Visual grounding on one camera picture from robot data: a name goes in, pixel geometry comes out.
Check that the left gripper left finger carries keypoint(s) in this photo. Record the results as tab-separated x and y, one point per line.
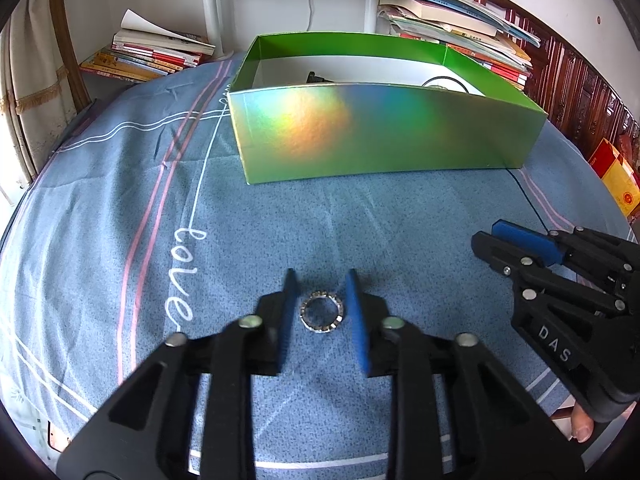
144	429

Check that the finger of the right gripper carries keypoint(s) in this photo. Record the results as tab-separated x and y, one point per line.
502	256
542	246

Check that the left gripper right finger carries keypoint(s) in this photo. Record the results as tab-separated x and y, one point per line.
455	411

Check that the person's right hand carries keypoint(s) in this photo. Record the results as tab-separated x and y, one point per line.
582	424

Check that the white red card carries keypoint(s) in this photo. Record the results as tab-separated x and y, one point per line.
57	439

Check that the red yellow carton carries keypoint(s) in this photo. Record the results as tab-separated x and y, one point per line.
617	176

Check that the dark wooden headboard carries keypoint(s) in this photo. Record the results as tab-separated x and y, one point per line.
577	98

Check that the pale jade bangle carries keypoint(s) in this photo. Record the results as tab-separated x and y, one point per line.
450	83

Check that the blue striped bed sheet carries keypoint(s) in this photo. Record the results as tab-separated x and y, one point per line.
143	225

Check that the right stack of books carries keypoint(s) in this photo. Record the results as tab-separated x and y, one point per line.
470	29

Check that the stack of books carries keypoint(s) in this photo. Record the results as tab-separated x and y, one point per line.
142	51
470	29

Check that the green cardboard box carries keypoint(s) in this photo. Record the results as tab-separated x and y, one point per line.
375	117

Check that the black cylindrical stand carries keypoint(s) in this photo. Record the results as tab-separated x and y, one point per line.
313	78

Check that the beige curtain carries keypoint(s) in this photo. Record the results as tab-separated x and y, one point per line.
41	87

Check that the left stack of books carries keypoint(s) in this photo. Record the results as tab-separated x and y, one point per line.
142	51

